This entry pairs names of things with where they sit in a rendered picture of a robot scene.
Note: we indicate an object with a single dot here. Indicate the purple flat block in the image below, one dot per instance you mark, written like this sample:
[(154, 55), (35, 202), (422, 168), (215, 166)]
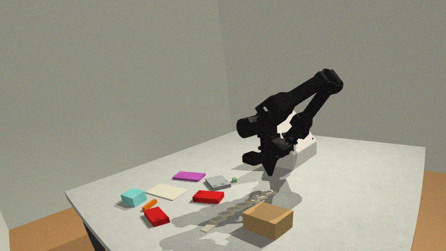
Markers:
[(189, 176)]

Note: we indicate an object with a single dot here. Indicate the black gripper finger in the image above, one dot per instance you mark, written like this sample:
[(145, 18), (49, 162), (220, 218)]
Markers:
[(274, 163), (268, 166)]

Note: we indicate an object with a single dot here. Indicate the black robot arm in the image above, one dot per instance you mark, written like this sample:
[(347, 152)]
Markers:
[(281, 105)]

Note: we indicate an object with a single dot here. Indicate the teal block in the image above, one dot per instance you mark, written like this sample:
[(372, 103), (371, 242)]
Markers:
[(133, 197)]

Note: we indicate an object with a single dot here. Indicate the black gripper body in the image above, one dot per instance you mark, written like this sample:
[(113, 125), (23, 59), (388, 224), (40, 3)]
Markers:
[(254, 158)]

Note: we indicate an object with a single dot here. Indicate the red rectangular block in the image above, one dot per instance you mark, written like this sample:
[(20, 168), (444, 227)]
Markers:
[(208, 197), (156, 216)]

